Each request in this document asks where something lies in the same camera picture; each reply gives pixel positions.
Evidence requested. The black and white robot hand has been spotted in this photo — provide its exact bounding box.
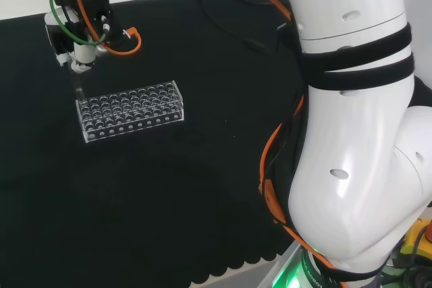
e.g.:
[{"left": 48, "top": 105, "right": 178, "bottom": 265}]
[{"left": 45, "top": 0, "right": 114, "bottom": 74}]

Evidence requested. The clear glass test tube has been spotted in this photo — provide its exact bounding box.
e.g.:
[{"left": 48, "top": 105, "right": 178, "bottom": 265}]
[{"left": 71, "top": 63, "right": 86, "bottom": 105}]

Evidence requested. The clear plastic test tube rack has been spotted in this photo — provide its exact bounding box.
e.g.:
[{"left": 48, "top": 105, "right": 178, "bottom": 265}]
[{"left": 75, "top": 80, "right": 186, "bottom": 144}]

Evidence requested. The black bench cloth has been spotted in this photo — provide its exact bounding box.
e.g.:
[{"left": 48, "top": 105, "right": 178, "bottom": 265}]
[{"left": 0, "top": 0, "right": 313, "bottom": 288}]

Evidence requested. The yellow stop button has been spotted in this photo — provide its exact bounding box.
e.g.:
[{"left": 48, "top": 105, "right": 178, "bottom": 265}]
[{"left": 399, "top": 219, "right": 432, "bottom": 259}]

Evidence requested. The green cable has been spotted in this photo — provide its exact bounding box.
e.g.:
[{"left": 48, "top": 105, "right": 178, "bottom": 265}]
[{"left": 49, "top": 0, "right": 106, "bottom": 47}]

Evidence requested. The orange cable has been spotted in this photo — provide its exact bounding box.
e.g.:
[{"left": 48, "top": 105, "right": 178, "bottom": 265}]
[
  {"left": 252, "top": 0, "right": 350, "bottom": 288},
  {"left": 69, "top": 0, "right": 143, "bottom": 57}
]

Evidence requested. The black cable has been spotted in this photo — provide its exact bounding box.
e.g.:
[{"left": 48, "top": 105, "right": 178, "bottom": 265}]
[{"left": 191, "top": 0, "right": 268, "bottom": 53}]

